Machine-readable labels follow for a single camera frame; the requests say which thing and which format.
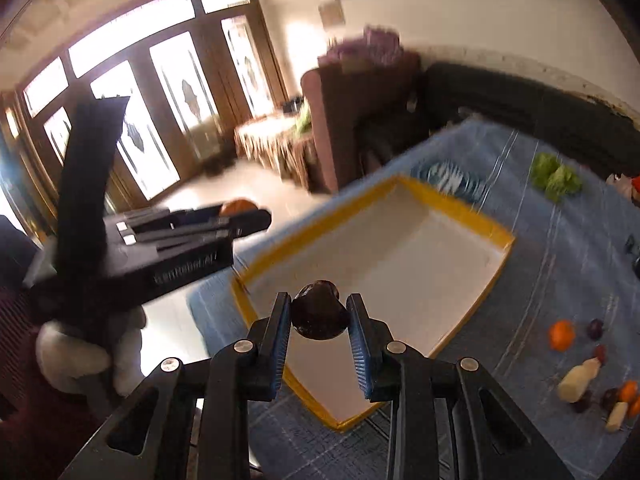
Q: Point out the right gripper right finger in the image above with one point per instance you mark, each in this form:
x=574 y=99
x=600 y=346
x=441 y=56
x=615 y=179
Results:
x=391 y=371

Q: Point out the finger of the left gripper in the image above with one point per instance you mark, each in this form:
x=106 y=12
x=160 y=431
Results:
x=165 y=238
x=164 y=218

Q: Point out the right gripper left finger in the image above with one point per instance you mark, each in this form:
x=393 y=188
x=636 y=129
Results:
x=249 y=370

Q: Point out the small orange tangerine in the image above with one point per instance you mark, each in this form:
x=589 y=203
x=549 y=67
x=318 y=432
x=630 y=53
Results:
x=237 y=206

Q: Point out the dark plum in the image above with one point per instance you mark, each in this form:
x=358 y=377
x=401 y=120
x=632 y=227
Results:
x=595 y=329
x=317 y=312
x=608 y=400

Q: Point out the large white banana piece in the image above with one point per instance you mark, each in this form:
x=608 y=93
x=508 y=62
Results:
x=577 y=380

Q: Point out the red jujube date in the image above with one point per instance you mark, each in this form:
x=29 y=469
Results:
x=600 y=353

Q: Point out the white banana chunk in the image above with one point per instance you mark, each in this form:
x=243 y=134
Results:
x=616 y=417

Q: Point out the gloved left hand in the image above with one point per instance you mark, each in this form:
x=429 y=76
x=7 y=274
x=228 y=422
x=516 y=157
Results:
x=63 y=358

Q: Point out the patterned covered bench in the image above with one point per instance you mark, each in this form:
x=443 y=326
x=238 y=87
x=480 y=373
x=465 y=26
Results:
x=274 y=142

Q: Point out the yellow-rimmed white tray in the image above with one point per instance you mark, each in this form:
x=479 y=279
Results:
x=422 y=261

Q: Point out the brown armchair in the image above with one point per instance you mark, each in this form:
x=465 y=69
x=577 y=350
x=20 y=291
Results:
x=341 y=93

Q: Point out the wooden glass door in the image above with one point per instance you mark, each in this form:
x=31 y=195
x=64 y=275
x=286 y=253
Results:
x=192 y=72

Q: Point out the blue plaid tablecloth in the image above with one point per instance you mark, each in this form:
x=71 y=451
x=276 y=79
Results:
x=568 y=261

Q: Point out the purple cloth on armchair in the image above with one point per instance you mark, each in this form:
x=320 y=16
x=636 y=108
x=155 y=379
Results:
x=378 y=45

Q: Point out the green lettuce leaf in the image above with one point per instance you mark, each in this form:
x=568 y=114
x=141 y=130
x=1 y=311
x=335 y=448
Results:
x=556 y=180

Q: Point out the red plastic bag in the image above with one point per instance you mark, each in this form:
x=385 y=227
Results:
x=635 y=183

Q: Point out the black sofa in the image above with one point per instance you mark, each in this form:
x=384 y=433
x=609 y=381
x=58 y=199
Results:
x=585 y=130

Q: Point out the small wall plaque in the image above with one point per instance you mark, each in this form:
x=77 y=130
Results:
x=331 y=14

